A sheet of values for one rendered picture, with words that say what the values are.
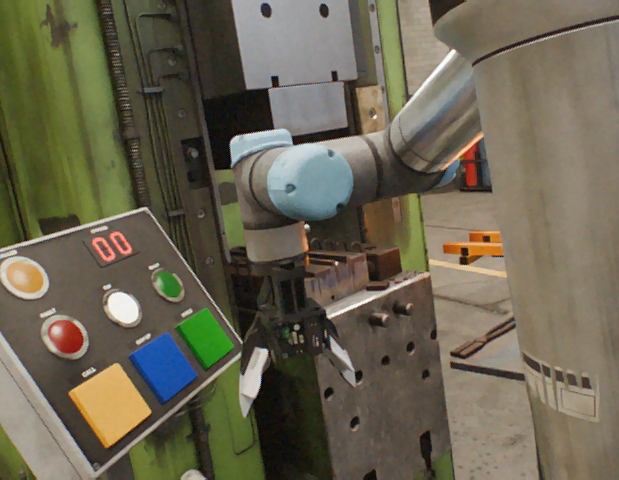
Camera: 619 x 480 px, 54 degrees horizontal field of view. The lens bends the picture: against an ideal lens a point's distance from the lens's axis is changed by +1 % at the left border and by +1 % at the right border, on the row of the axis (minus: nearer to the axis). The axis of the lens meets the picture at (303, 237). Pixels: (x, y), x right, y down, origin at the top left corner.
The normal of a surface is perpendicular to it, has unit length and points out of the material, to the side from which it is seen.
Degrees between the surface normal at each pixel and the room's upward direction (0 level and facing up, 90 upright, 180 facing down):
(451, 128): 130
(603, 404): 87
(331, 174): 90
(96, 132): 90
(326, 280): 90
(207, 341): 60
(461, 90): 109
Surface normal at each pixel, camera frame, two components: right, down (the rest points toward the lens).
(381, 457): 0.65, 0.04
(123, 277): 0.71, -0.54
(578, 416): -0.76, 0.20
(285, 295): 0.27, 0.14
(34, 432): -0.40, 0.23
